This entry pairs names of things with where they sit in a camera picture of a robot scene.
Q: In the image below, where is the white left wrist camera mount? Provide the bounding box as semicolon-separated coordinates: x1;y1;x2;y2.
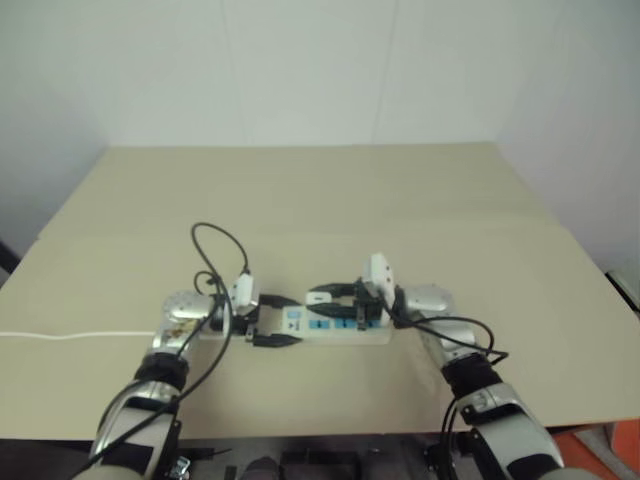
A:
231;273;262;310

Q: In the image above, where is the white power strip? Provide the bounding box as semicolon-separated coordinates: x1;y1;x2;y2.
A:
197;303;394;348

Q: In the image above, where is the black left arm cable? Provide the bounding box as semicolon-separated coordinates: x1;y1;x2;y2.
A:
89;221;254;462

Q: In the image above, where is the orange object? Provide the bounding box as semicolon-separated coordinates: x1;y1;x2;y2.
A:
552;418;640;480

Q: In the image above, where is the dark object at table side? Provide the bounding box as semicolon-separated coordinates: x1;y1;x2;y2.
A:
0;238;23;276

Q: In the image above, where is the white power strip cord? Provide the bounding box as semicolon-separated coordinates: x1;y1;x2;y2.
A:
0;329;162;342

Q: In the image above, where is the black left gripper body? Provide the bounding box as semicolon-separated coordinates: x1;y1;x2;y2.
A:
233;299;267;347

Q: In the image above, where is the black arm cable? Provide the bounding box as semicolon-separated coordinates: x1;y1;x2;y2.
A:
89;221;254;462
392;285;510;451

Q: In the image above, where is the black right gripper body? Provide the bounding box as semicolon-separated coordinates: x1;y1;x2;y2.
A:
352;276;386;332

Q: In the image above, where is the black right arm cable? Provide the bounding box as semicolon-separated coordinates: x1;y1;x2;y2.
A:
392;285;510;451

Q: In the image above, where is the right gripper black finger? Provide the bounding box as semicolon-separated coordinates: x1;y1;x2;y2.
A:
309;301;362;320
306;281;362;297

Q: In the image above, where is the dark rounded shape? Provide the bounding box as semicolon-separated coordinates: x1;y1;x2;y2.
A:
241;456;282;480

